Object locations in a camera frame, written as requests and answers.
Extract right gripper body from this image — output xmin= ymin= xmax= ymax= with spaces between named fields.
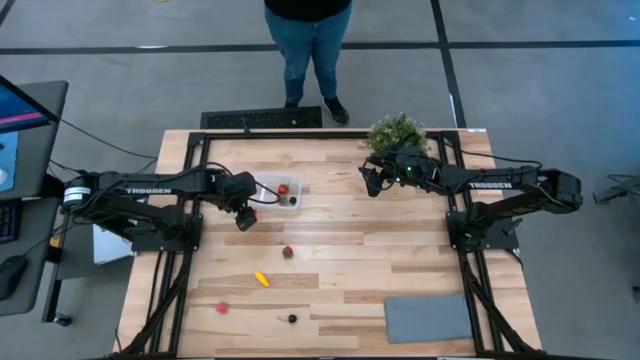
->
xmin=367 ymin=145 xmax=444 ymax=198

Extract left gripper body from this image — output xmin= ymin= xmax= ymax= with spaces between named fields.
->
xmin=222 ymin=171 xmax=259 ymax=233

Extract clear plastic tupperware container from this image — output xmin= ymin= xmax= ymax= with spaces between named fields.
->
xmin=252 ymin=172 xmax=305 ymax=210

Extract green potted artificial plant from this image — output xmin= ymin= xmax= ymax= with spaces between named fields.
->
xmin=367 ymin=112 xmax=430 ymax=156

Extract black floor grate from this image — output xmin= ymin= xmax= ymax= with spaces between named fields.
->
xmin=200 ymin=105 xmax=324 ymax=130

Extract person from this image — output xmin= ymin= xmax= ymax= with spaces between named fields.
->
xmin=263 ymin=0 xmax=354 ymax=127

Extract white box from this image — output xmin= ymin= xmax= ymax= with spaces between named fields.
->
xmin=92 ymin=223 xmax=135 ymax=266

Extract grey cloth mat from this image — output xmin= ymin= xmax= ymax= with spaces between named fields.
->
xmin=383 ymin=294 xmax=474 ymax=345

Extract grey side desk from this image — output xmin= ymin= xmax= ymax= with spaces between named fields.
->
xmin=0 ymin=79 xmax=70 ymax=317

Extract grey floor device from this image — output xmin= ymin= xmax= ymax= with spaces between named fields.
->
xmin=592 ymin=174 xmax=640 ymax=206

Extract computer monitor blue screen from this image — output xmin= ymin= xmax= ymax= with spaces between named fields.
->
xmin=0 ymin=74 xmax=60 ymax=135

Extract black keyboard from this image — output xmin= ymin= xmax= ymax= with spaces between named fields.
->
xmin=0 ymin=199 xmax=22 ymax=245

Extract small light blue display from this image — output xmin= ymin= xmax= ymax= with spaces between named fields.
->
xmin=0 ymin=132 xmax=20 ymax=194

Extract black computer mouse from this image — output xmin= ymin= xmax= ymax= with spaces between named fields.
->
xmin=0 ymin=254 xmax=29 ymax=301

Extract thin black cable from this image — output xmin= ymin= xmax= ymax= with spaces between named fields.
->
xmin=58 ymin=118 xmax=159 ymax=162

